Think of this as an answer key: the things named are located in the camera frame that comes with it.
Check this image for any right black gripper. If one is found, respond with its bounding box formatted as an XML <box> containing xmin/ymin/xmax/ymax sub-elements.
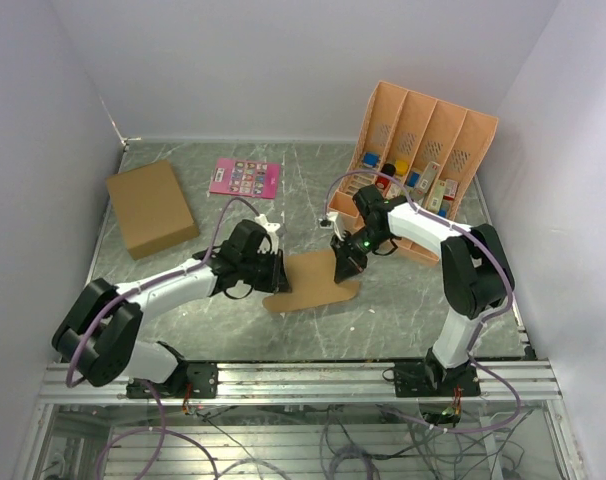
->
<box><xmin>330</xmin><ymin>224</ymin><xmax>390</xmax><ymax>283</ymax></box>

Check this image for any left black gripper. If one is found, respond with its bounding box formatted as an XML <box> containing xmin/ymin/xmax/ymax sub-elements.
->
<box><xmin>239</xmin><ymin>246</ymin><xmax>292</xmax><ymax>293</ymax></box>

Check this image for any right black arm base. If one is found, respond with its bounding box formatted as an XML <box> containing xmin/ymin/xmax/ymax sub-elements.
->
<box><xmin>382</xmin><ymin>359</ymin><xmax>481</xmax><ymax>398</ymax></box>

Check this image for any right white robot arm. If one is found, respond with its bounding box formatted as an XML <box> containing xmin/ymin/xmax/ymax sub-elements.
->
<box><xmin>331</xmin><ymin>185</ymin><xmax>515</xmax><ymax>396</ymax></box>

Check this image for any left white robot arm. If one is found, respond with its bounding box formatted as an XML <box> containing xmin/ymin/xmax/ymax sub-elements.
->
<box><xmin>51</xmin><ymin>215</ymin><xmax>291</xmax><ymax>397</ymax></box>

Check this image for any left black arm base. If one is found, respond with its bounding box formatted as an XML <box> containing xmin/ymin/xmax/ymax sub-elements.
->
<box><xmin>151</xmin><ymin>361</ymin><xmax>219</xmax><ymax>399</ymax></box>

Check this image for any white card box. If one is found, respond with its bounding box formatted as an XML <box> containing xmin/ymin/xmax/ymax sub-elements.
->
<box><xmin>412</xmin><ymin>161</ymin><xmax>440</xmax><ymax>202</ymax></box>

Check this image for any closed brown cardboard box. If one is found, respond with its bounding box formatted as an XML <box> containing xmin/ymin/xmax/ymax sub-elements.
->
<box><xmin>106</xmin><ymin>159</ymin><xmax>199</xmax><ymax>260</ymax></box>

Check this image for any blue block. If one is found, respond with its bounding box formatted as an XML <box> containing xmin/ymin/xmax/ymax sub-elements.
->
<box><xmin>362</xmin><ymin>152</ymin><xmax>379</xmax><ymax>168</ymax></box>

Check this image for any yellow block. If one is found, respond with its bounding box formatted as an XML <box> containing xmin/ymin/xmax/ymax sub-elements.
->
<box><xmin>395</xmin><ymin>159</ymin><xmax>409</xmax><ymax>176</ymax></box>

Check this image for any pink sticker sheet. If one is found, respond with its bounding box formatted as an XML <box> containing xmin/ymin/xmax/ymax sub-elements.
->
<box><xmin>209</xmin><ymin>158</ymin><xmax>281</xmax><ymax>199</ymax></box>

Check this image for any orange plastic file organizer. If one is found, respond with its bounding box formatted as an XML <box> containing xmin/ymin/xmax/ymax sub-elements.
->
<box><xmin>327</xmin><ymin>80</ymin><xmax>500</xmax><ymax>266</ymax></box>

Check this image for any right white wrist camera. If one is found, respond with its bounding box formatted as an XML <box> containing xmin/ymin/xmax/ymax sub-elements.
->
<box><xmin>318</xmin><ymin>211</ymin><xmax>349</xmax><ymax>241</ymax></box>

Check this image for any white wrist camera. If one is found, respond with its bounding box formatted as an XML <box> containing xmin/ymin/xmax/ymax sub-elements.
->
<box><xmin>318</xmin><ymin>211</ymin><xmax>349</xmax><ymax>241</ymax></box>
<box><xmin>254</xmin><ymin>214</ymin><xmax>285</xmax><ymax>255</ymax></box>

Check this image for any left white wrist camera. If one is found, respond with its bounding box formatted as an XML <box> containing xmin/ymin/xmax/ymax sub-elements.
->
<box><xmin>254</xmin><ymin>214</ymin><xmax>285</xmax><ymax>255</ymax></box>

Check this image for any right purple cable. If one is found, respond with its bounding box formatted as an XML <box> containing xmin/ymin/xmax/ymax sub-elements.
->
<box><xmin>322</xmin><ymin>170</ymin><xmax>522</xmax><ymax>435</ymax></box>

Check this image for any purple cable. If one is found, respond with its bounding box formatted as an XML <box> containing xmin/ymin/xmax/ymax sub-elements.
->
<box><xmin>65</xmin><ymin>197</ymin><xmax>264</xmax><ymax>390</ymax></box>
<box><xmin>322</xmin><ymin>170</ymin><xmax>522</xmax><ymax>435</ymax></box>

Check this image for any aluminium mounting rail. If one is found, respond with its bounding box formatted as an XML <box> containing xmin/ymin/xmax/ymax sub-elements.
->
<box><xmin>39</xmin><ymin>361</ymin><xmax>561</xmax><ymax>405</ymax></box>

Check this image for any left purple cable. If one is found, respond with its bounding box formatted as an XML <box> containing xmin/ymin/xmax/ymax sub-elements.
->
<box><xmin>65</xmin><ymin>197</ymin><xmax>264</xmax><ymax>390</ymax></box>

